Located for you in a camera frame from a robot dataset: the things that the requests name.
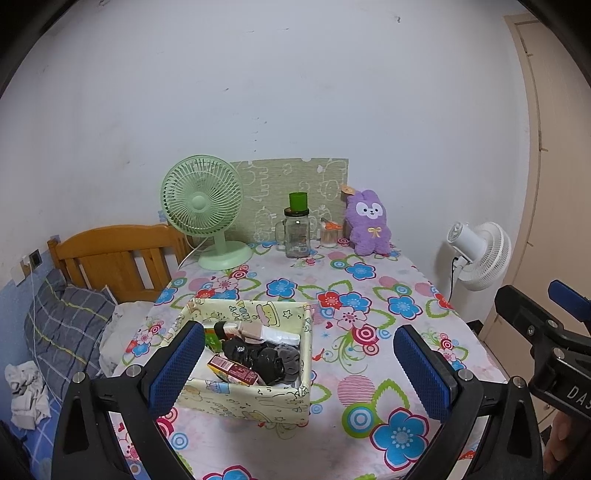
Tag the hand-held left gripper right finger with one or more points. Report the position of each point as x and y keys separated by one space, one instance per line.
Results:
x=425 y=376

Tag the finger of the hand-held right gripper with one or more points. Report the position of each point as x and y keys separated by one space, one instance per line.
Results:
x=570 y=297
x=531 y=323

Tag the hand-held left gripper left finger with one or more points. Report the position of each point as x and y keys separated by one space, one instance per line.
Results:
x=178 y=369

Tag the green packet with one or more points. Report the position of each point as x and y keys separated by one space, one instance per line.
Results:
x=213 y=340

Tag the colourful sticker packet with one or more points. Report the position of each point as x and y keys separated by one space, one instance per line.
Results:
x=231 y=369

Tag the yellow fabric storage box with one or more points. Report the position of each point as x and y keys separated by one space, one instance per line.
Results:
x=249 y=401

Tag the black plastic bag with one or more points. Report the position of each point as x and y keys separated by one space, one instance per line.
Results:
x=258 y=360

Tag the white cloth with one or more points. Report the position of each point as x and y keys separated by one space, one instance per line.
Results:
x=25 y=392
x=284 y=334

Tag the person's right hand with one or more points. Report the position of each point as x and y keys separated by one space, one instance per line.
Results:
x=558 y=438

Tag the white blanket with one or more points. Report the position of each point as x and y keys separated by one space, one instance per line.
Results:
x=127 y=323

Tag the white standing fan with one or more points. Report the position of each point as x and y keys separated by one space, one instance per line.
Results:
x=485 y=258

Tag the beige door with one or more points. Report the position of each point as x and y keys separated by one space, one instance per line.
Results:
x=558 y=184

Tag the grey plaid pillow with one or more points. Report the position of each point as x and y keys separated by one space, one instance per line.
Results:
x=64 y=323

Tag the floral tablecloth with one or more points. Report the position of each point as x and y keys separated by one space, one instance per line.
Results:
x=286 y=286

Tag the wooden bed headboard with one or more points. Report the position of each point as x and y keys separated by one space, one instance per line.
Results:
x=115 y=244

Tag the white crumpled cloth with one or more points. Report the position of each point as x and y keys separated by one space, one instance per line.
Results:
x=25 y=392

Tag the purple plush bunny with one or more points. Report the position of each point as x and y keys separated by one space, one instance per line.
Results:
x=369 y=230

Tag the blue checked bedsheet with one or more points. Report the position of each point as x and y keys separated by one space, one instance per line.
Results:
x=41 y=452

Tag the cotton swab container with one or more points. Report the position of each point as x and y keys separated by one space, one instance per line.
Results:
x=328 y=236

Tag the green desk fan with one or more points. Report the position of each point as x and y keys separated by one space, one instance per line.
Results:
x=198 y=201

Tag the glass jar mug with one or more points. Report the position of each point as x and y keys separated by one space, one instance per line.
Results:
x=296 y=237

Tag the green plastic cup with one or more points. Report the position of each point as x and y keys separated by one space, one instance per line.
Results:
x=298 y=201

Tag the green patterned board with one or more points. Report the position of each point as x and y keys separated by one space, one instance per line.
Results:
x=272 y=177

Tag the wall socket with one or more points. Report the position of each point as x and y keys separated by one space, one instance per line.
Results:
x=35 y=258

